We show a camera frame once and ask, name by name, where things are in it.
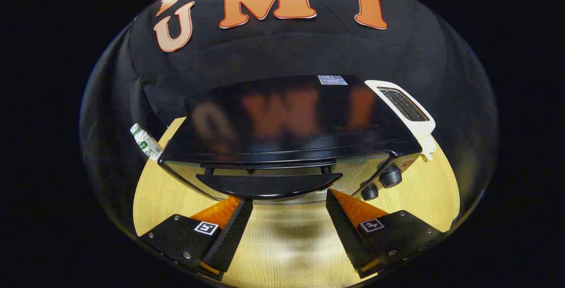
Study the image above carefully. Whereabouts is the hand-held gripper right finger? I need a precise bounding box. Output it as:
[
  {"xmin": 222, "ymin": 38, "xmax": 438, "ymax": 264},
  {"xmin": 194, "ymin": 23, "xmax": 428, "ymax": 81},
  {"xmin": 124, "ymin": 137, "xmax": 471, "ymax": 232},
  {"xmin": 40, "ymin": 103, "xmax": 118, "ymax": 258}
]
[{"xmin": 325, "ymin": 188, "xmax": 446, "ymax": 279}]

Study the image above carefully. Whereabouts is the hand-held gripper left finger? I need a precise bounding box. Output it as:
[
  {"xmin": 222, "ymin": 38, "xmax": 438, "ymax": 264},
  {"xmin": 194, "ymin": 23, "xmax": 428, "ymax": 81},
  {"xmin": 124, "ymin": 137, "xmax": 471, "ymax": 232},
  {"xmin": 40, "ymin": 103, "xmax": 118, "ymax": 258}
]
[{"xmin": 139, "ymin": 196, "xmax": 254, "ymax": 281}]

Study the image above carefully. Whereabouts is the black toaster oven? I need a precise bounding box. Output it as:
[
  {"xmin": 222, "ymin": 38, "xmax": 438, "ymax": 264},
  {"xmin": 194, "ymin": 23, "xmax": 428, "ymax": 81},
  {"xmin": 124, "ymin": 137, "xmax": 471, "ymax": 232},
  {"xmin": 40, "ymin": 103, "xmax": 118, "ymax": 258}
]
[{"xmin": 158, "ymin": 75, "xmax": 423, "ymax": 205}]

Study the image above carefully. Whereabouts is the white pop-up toaster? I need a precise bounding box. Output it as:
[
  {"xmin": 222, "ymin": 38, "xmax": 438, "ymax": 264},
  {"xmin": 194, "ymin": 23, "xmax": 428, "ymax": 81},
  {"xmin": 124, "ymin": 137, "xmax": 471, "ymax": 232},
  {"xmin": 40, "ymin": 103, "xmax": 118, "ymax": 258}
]
[{"xmin": 365, "ymin": 80, "xmax": 437, "ymax": 148}]

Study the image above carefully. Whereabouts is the small white green-capped bottle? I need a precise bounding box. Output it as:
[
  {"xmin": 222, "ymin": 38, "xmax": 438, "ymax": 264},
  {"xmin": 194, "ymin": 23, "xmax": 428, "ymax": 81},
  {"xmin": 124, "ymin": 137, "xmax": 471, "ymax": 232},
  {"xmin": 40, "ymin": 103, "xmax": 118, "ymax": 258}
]
[{"xmin": 130, "ymin": 123, "xmax": 164, "ymax": 161}]

